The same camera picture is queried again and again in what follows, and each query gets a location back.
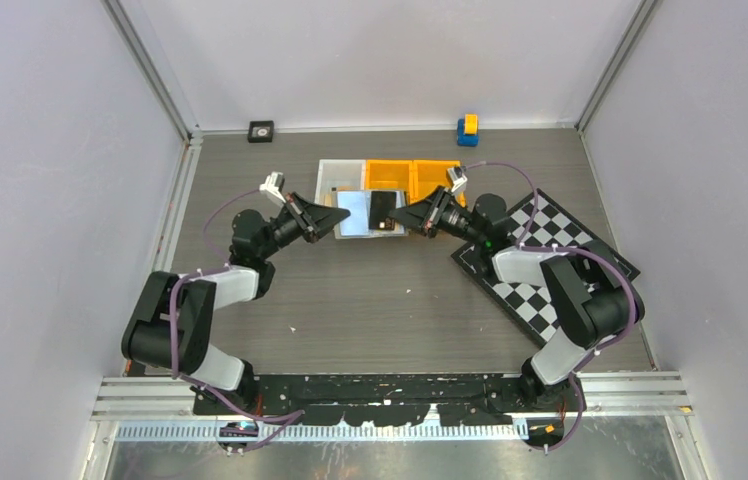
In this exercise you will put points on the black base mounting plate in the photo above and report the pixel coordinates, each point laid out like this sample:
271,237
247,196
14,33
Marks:
389,400

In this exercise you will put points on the middle orange plastic bin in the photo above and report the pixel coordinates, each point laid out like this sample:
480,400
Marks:
390,174

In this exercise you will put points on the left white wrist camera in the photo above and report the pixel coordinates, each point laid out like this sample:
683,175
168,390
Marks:
272,188

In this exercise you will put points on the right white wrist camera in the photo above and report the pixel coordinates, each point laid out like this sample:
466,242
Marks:
457,179

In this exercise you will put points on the blue yellow toy block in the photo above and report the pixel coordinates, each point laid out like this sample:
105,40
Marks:
468,131

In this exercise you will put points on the black white checkerboard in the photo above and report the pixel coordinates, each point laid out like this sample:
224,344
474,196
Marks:
528,306

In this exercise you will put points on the orange plastic bin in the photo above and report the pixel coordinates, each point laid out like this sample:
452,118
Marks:
427,175
390,174

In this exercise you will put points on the right orange plastic bin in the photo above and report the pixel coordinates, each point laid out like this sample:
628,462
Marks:
427,175

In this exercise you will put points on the white plastic bin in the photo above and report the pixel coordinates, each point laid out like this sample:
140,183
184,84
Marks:
336,174

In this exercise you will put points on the slotted metal rail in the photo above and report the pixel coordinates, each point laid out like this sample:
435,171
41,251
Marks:
249,432

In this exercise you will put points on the small black square device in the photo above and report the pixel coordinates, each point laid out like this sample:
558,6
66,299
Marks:
260,131

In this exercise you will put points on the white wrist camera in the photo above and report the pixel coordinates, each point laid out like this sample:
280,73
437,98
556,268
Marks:
272,188
457,179

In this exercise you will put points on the black card gold chip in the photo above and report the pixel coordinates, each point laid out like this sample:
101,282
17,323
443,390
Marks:
382,202

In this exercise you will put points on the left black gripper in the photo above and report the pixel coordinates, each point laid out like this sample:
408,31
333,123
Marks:
317,220

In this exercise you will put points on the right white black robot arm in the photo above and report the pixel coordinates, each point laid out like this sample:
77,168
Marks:
593,301

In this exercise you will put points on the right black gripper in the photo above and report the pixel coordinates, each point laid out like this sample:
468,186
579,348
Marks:
418,216

